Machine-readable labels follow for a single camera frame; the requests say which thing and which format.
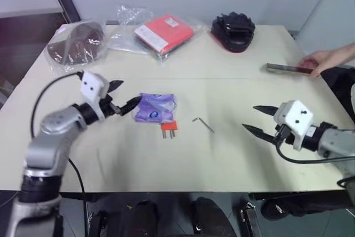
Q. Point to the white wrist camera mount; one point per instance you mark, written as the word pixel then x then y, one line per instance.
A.
pixel 93 88
pixel 295 122

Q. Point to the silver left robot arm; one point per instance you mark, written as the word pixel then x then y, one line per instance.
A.
pixel 50 134

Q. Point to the black shoe with white mark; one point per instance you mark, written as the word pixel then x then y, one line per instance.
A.
pixel 285 206

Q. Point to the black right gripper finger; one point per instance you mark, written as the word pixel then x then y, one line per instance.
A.
pixel 265 109
pixel 258 133

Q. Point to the person's bare hand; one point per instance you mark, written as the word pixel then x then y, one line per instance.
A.
pixel 327 60

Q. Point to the red package in plastic bag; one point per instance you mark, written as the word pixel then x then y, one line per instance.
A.
pixel 163 35

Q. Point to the brown item in plastic bag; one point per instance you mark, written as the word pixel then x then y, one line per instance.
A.
pixel 76 45

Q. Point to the dark phone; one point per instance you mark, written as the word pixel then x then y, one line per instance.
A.
pixel 288 69

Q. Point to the black table frame bracket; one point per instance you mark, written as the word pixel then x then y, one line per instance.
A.
pixel 249 216

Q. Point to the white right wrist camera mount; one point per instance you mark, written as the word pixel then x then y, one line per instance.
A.
pixel 295 122

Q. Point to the black and red padded mitt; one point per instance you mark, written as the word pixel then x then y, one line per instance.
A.
pixel 233 33

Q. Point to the red component with metal pins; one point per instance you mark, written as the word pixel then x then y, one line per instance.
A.
pixel 169 129

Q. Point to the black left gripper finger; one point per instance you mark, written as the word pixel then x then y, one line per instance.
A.
pixel 114 85
pixel 129 105

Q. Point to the purple tissue packet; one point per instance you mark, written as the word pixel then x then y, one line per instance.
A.
pixel 155 108

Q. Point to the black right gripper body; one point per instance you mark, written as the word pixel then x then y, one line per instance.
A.
pixel 282 135

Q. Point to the crumpled clear plastic bag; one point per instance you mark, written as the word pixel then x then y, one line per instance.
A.
pixel 133 14

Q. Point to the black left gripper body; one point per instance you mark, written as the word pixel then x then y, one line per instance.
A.
pixel 108 107

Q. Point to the person's dark clothing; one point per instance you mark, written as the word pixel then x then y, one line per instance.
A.
pixel 339 84

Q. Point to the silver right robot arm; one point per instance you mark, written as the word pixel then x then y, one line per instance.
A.
pixel 330 142

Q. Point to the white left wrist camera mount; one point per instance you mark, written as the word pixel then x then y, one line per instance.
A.
pixel 93 88

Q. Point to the metal hex key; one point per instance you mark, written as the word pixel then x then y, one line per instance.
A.
pixel 203 124

